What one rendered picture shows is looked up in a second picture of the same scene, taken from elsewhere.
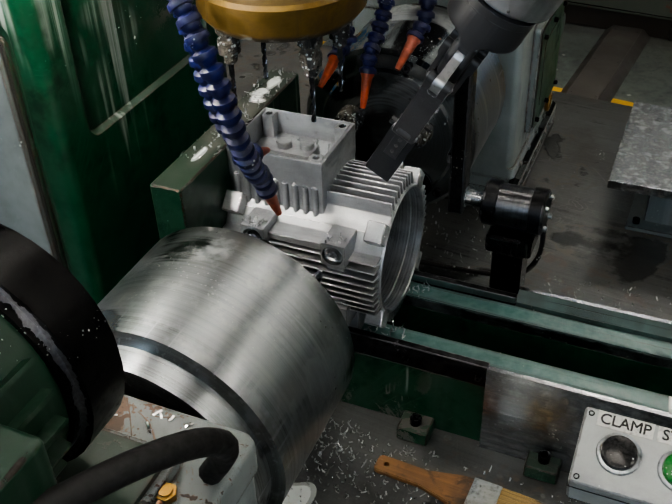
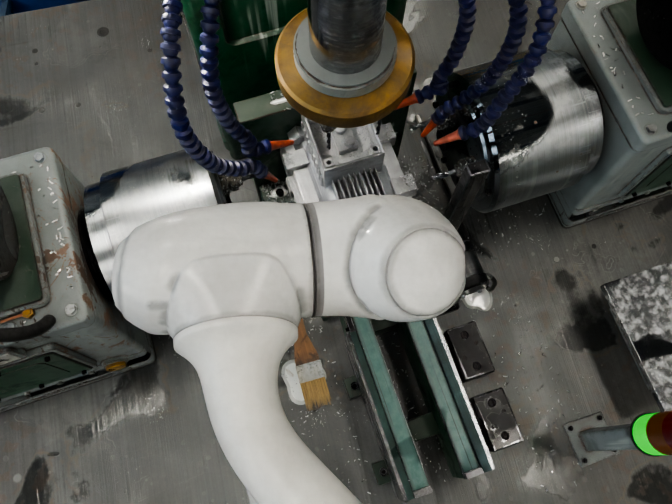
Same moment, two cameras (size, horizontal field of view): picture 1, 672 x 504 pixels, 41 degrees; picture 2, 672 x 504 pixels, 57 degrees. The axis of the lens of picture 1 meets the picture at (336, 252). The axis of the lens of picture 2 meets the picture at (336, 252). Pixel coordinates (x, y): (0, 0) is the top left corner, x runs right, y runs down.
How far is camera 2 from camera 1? 0.72 m
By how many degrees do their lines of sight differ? 41
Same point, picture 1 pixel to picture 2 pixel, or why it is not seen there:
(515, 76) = (610, 170)
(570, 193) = (619, 251)
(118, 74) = (270, 12)
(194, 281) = (159, 205)
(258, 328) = not seen: hidden behind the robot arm
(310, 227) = (315, 188)
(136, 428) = (54, 268)
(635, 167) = (635, 292)
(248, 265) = not seen: hidden behind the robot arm
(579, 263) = (545, 302)
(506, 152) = (579, 200)
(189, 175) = (256, 114)
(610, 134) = not seen: outside the picture
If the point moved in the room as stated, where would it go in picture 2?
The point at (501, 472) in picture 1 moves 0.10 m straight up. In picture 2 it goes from (336, 368) to (337, 360)
